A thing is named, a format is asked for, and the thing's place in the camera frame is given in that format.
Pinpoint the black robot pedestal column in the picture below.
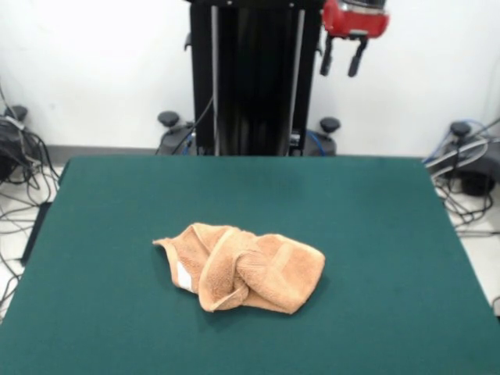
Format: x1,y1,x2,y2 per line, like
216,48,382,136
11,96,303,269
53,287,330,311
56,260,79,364
183,0,325,157

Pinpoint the black pedestal leg with knob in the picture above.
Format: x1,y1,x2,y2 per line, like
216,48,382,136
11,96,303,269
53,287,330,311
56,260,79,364
289,116,341,156
155,111,198,156

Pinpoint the dark green table cloth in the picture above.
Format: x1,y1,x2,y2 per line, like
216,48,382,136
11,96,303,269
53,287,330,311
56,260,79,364
0,155,500,375

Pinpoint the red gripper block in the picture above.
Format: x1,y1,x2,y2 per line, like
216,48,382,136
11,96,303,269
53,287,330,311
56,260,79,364
319,0,391,78

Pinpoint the black pedestal foot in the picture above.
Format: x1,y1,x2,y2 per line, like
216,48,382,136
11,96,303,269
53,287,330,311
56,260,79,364
0,104,29,181
425,120,500,197

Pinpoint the tan terry towel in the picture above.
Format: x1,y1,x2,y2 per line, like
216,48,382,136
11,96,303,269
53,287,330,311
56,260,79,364
152,222,326,316

